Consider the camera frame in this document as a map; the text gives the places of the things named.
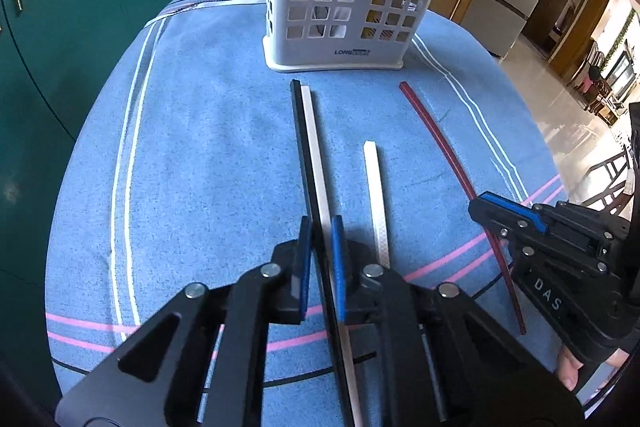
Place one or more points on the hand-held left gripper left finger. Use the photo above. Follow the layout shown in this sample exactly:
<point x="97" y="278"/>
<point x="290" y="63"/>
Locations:
<point x="302" y="259"/>

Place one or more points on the wooden chair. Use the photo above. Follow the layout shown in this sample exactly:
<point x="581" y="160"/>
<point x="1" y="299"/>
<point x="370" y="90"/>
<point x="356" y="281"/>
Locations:
<point x="600" y="82"/>

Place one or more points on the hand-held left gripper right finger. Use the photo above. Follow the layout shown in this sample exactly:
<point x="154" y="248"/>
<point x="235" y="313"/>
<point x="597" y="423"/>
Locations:
<point x="338" y="269"/>

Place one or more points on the dark wooden door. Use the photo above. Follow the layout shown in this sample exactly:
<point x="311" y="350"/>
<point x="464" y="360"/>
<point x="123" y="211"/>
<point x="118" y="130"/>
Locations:
<point x="565" y="7"/>

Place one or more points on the blue striped cloth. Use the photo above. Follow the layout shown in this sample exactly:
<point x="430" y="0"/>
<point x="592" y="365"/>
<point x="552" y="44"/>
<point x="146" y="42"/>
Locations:
<point x="200" y="182"/>

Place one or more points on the green base cabinets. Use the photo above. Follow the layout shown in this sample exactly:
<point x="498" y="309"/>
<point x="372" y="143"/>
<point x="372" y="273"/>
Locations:
<point x="100" y="7"/>

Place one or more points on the person's right hand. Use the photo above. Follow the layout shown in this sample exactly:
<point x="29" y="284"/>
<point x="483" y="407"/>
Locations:
<point x="570" y="369"/>

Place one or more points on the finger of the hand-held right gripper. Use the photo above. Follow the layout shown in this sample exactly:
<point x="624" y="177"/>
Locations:
<point x="510" y="208"/>
<point x="510" y="237"/>

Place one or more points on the white chopstick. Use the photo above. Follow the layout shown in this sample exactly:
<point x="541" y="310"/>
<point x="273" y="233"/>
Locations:
<point x="316" y="167"/>
<point x="377" y="197"/>

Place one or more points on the dark red chopstick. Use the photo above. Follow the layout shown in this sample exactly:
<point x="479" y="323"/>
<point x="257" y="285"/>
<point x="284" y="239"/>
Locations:
<point x="445" y="147"/>

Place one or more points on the black chopstick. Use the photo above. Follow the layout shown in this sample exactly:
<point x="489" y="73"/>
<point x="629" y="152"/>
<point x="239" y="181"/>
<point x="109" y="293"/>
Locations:
<point x="312" y="187"/>

